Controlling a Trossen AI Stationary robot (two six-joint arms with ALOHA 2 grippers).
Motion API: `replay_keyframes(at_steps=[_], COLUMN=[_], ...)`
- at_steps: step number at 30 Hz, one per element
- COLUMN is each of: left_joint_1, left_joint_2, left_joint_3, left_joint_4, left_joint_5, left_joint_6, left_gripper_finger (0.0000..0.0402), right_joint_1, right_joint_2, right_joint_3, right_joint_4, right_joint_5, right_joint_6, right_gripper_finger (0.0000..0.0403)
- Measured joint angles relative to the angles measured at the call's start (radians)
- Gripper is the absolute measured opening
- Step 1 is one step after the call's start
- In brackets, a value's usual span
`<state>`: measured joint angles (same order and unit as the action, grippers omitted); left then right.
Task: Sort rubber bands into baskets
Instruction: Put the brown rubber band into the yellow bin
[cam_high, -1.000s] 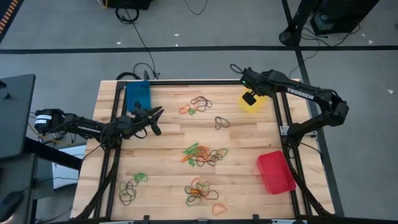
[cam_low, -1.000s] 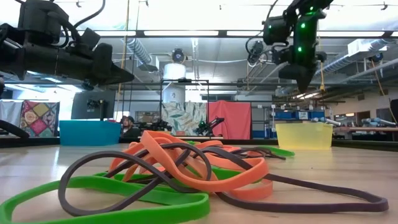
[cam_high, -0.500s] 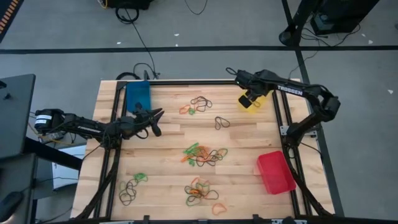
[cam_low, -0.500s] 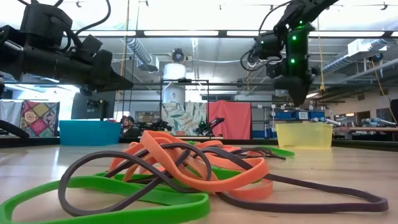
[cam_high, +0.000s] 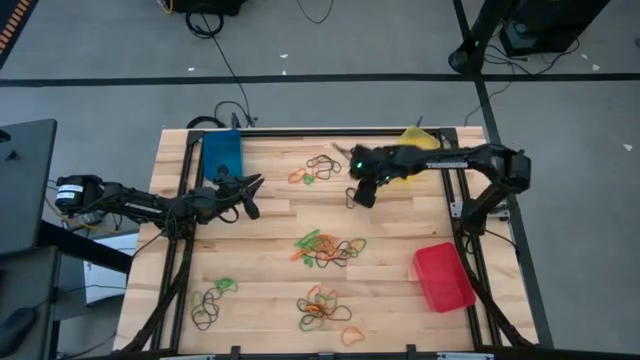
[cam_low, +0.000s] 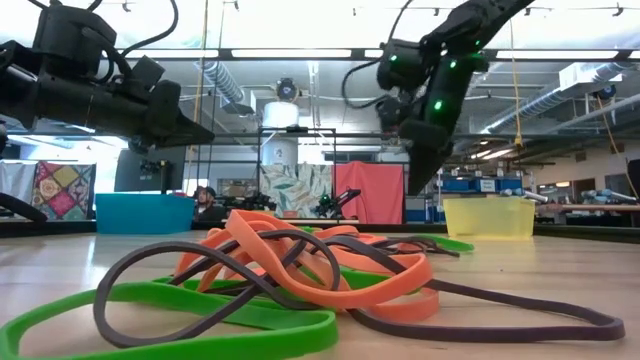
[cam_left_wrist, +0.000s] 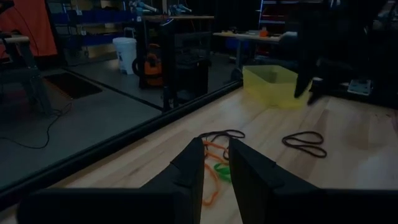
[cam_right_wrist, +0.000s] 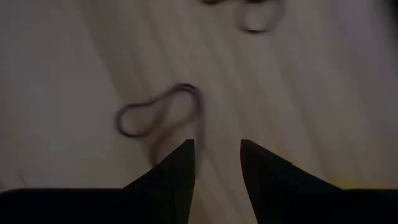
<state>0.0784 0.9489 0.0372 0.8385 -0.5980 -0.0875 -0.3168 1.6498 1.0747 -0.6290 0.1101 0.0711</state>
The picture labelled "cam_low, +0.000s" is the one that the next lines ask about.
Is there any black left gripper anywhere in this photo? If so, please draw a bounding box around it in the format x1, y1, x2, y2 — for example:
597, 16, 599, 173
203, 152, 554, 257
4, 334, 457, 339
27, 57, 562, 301
29, 74, 215, 149

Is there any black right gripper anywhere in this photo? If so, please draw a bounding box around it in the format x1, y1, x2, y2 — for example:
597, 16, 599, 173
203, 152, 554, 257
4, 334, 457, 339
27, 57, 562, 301
397, 52, 491, 197

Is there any dark purple rubber band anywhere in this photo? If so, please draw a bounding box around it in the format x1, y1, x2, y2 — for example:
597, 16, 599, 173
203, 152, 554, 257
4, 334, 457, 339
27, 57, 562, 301
348, 278, 626, 344
93, 228, 342, 350
322, 234, 461, 259

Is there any shelf with blue bins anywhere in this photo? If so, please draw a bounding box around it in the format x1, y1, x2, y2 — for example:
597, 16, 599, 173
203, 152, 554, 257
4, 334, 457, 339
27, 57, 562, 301
405, 169, 525, 224

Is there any dark monitor panel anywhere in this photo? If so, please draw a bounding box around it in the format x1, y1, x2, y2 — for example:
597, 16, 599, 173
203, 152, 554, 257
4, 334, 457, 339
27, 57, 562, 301
113, 147, 187, 194

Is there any orange-red hanging cloth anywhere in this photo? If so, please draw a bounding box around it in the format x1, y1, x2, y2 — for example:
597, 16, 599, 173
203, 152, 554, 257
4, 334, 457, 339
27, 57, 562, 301
333, 160, 405, 225

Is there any yellow translucent plastic basket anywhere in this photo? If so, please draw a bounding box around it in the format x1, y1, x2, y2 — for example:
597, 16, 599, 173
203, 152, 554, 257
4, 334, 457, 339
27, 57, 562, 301
442, 196, 536, 239

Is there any black ceiling light beam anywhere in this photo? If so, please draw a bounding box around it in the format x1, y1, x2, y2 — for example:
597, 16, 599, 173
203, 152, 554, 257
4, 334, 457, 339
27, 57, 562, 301
117, 47, 640, 62

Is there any person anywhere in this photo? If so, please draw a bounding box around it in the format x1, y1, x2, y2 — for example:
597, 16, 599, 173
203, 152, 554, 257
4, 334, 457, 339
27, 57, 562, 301
192, 185, 227, 223

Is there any blue plastic basket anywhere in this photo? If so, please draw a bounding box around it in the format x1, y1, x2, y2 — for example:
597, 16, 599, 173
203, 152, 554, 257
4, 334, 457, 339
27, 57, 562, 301
94, 193, 196, 235

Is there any black background equipment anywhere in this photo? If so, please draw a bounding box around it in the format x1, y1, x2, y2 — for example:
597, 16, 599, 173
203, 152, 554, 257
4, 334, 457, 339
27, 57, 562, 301
219, 192, 277, 214

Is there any colourful patchwork quilt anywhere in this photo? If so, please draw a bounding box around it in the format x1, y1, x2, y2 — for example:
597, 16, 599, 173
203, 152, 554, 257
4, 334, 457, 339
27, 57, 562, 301
30, 160, 97, 222

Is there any leaf-patterned hanging cloth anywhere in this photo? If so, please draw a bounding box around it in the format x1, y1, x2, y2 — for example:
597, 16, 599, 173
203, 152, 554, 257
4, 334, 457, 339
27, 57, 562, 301
259, 163, 334, 220

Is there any white hanging cloth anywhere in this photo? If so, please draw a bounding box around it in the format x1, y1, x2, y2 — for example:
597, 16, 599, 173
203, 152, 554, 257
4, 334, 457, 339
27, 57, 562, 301
0, 160, 37, 204

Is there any white ceiling unit box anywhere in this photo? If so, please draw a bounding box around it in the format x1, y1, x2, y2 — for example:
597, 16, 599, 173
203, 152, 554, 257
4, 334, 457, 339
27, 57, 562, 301
558, 62, 624, 92

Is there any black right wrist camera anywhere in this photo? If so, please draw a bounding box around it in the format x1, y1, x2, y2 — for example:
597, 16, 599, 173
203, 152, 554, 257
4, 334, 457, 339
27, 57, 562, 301
375, 94, 419, 132

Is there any silver ventilation duct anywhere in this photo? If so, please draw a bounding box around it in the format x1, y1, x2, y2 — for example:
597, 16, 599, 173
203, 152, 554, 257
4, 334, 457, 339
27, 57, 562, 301
202, 60, 247, 105
487, 62, 626, 134

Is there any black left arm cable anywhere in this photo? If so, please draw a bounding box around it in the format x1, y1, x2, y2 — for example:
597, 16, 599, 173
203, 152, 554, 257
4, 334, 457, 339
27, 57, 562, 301
87, 0, 180, 84

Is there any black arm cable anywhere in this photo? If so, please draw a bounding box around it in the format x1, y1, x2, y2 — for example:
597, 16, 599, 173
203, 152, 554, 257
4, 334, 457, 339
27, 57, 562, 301
87, 0, 180, 84
342, 0, 416, 110

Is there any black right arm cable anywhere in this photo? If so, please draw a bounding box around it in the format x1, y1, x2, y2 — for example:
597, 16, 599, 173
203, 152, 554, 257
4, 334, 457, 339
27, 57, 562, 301
342, 0, 416, 110

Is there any thick black cable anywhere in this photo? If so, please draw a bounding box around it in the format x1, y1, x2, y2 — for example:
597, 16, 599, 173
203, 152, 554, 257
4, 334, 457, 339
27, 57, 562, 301
0, 192, 49, 224

